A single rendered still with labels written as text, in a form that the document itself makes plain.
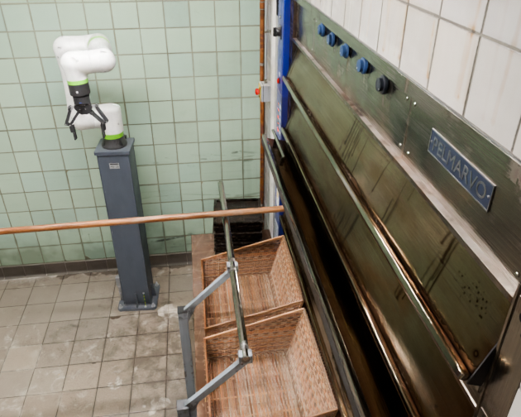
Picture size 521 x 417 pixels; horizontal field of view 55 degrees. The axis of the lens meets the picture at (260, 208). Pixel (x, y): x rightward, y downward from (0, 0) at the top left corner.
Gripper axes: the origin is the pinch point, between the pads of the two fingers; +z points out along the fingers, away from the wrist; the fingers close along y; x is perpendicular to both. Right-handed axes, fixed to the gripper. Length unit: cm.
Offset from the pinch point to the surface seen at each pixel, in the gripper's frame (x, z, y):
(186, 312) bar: 70, 55, -43
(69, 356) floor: -3, 146, 43
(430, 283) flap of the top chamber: 156, -22, -105
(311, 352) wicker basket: 83, 72, -94
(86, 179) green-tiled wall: -89, 65, 33
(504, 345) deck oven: 179, -27, -107
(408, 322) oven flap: 146, -2, -106
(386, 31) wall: 112, -63, -105
